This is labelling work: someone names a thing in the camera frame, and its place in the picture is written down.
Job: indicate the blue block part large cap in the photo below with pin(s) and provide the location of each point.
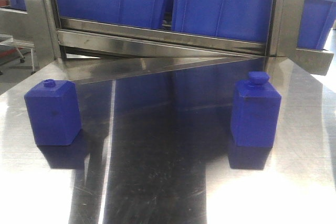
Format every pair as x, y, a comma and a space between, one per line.
255, 111

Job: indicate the blue block part small knob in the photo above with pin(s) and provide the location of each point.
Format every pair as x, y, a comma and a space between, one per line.
53, 111

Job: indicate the blue plastic bin centre right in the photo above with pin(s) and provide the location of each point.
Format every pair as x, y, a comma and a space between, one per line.
246, 20

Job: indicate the background table with caster legs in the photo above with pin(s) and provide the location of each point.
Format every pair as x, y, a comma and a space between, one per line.
17, 45

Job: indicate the blue plastic bin far right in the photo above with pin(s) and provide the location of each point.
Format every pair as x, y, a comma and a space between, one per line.
317, 19

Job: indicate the stainless steel shelf frame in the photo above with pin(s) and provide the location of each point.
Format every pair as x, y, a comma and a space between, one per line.
55, 37

